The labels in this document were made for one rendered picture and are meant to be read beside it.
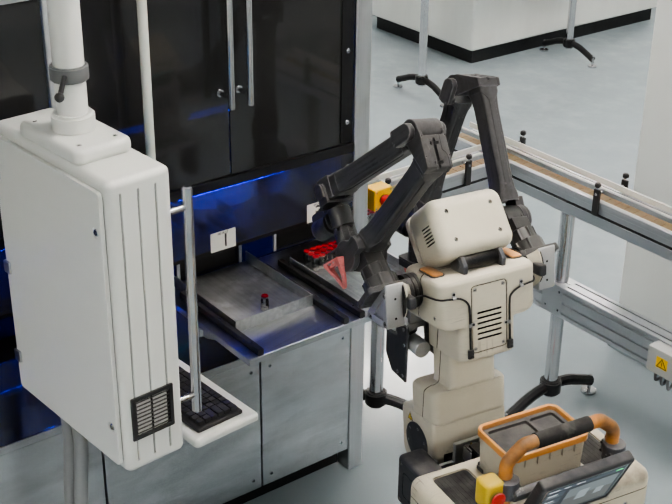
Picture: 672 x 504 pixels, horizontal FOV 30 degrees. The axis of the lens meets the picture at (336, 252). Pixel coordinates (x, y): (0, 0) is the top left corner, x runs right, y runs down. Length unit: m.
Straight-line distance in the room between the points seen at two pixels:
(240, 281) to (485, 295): 0.94
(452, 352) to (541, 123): 4.51
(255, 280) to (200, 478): 0.68
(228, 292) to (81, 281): 0.83
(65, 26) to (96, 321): 0.66
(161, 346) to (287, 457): 1.32
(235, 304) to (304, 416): 0.69
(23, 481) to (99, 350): 0.82
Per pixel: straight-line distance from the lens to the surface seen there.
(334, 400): 4.17
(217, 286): 3.66
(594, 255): 5.93
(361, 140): 3.81
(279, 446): 4.12
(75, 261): 2.88
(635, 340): 4.27
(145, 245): 2.79
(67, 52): 2.81
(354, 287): 3.65
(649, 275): 4.97
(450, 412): 3.18
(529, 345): 5.15
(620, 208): 4.15
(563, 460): 3.01
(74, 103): 2.84
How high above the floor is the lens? 2.61
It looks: 27 degrees down
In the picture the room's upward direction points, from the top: 1 degrees clockwise
